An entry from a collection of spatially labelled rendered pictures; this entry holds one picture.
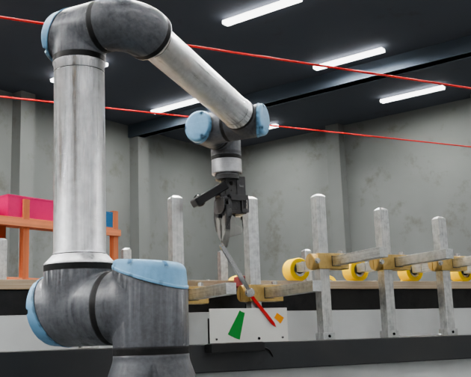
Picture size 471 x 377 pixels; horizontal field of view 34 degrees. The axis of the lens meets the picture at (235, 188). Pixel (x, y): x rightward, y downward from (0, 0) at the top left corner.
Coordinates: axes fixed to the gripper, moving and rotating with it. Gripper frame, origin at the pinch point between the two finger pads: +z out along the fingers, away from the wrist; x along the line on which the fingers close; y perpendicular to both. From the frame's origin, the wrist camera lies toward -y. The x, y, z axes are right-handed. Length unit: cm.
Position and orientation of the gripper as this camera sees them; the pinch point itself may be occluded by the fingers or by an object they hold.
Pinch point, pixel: (223, 242)
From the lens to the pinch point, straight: 224.5
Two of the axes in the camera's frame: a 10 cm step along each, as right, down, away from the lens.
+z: 0.4, 9.8, -1.9
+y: 8.9, 0.5, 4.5
